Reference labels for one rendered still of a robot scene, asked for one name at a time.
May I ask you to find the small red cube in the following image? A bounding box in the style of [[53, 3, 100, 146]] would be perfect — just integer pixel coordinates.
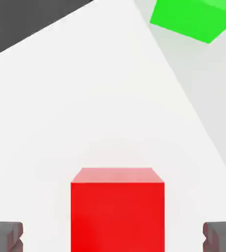
[[70, 167, 165, 252]]

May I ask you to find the small green cube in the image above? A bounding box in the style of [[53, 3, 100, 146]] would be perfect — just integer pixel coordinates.
[[149, 0, 226, 44]]

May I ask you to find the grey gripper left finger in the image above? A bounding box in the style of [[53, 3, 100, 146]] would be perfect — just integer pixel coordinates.
[[0, 221, 24, 252]]

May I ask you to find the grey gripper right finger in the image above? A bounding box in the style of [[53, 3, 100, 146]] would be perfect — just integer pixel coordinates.
[[202, 221, 226, 252]]

